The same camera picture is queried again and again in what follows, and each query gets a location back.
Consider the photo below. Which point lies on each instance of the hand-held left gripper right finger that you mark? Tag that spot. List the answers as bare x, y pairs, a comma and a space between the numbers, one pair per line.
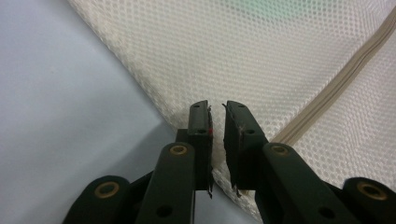
241, 149

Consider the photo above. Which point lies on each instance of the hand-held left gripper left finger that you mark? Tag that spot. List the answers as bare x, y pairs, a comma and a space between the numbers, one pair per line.
202, 149

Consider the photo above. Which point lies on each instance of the white mesh laundry bag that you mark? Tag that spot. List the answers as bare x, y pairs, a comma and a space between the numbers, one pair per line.
249, 62

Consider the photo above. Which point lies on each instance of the green garment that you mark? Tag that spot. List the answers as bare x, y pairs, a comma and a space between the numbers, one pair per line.
264, 6

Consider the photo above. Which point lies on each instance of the light blue table mat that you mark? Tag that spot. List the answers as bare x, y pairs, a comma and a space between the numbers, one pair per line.
62, 93

